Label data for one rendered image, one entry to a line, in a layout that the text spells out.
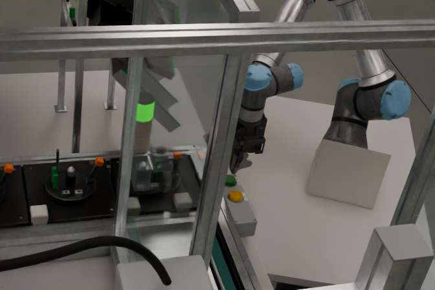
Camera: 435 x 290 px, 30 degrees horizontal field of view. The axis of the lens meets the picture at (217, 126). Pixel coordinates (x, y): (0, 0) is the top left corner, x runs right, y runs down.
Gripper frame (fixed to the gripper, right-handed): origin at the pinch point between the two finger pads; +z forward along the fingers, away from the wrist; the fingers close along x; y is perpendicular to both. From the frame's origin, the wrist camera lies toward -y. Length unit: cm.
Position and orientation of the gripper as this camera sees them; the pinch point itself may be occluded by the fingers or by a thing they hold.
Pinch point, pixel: (230, 169)
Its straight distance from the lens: 240.6
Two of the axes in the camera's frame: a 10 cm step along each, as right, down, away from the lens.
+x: -2.8, -6.1, 7.4
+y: 9.5, -0.6, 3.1
